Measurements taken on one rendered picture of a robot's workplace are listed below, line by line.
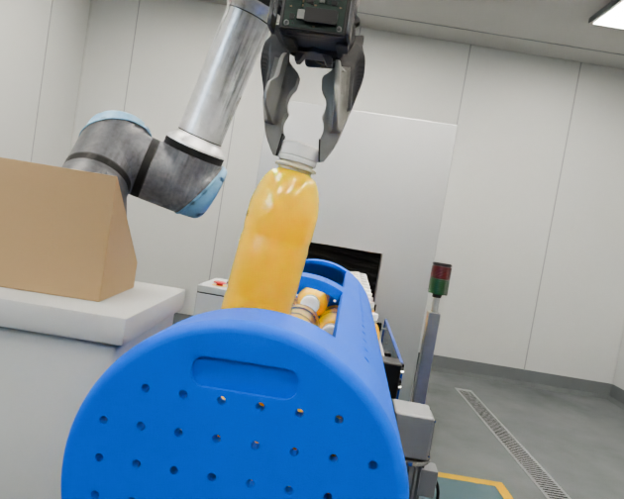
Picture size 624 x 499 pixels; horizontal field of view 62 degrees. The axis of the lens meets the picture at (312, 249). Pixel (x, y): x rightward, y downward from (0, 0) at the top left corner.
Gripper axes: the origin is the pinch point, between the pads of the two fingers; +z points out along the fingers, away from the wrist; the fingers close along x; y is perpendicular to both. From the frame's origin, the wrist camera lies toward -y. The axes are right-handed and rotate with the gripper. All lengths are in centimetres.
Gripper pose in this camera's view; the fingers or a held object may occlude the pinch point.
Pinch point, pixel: (300, 146)
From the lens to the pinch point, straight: 51.6
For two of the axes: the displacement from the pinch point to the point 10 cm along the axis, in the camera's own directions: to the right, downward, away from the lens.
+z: -1.5, 9.9, 0.5
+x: 9.8, 1.6, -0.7
